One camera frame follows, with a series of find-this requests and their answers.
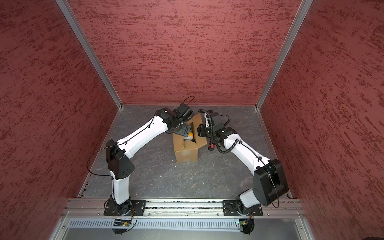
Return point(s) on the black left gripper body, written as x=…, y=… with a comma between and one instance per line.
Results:
x=181, y=129

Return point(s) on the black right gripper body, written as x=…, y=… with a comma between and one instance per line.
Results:
x=206, y=131

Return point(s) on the brown cardboard express box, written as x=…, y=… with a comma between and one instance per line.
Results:
x=187, y=150

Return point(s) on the yellow white object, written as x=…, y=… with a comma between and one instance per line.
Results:
x=189, y=137

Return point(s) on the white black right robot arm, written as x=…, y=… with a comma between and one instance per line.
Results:
x=269, y=178

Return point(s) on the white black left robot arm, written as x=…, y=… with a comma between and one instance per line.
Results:
x=119, y=153

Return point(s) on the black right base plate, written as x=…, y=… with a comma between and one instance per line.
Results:
x=233, y=208

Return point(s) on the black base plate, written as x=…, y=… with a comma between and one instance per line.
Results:
x=233, y=208
x=128, y=208

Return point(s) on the white slotted cable duct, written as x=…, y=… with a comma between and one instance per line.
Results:
x=167, y=224

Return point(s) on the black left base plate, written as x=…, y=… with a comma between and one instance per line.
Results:
x=128, y=208

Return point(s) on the right controller board with wires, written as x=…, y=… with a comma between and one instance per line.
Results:
x=246, y=226

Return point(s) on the controller board with wires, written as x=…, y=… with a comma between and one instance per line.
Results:
x=246, y=226
x=121, y=226

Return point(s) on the left controller board with wires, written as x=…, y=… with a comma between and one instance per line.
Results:
x=121, y=226

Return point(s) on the aluminium front rail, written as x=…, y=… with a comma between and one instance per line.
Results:
x=183, y=208

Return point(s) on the aluminium right corner post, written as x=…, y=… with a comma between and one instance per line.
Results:
x=291, y=35

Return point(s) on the aluminium corner post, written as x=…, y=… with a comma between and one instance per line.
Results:
x=78, y=31
x=291, y=35

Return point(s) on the aluminium left corner post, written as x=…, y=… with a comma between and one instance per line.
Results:
x=78, y=31

